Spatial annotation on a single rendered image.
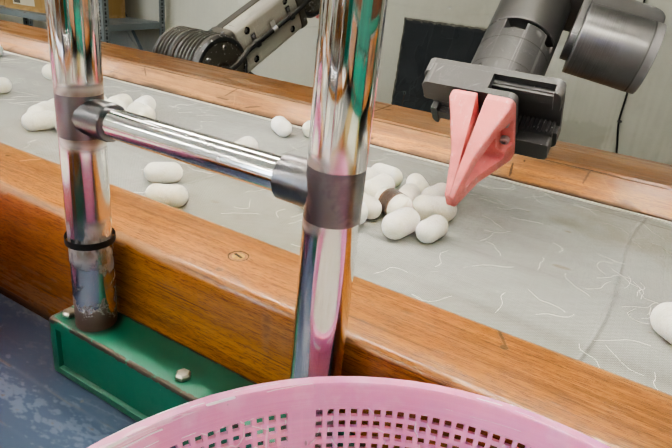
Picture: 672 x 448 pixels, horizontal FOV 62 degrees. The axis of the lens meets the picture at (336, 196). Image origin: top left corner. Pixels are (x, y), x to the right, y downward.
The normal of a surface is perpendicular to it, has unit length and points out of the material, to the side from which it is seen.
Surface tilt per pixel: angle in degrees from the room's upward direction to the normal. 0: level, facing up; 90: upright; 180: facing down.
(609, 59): 99
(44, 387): 0
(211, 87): 45
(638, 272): 0
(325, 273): 90
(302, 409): 72
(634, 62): 93
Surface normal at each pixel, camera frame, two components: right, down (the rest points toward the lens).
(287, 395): 0.33, 0.13
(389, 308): 0.10, -0.92
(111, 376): -0.50, 0.28
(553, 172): -0.29, -0.45
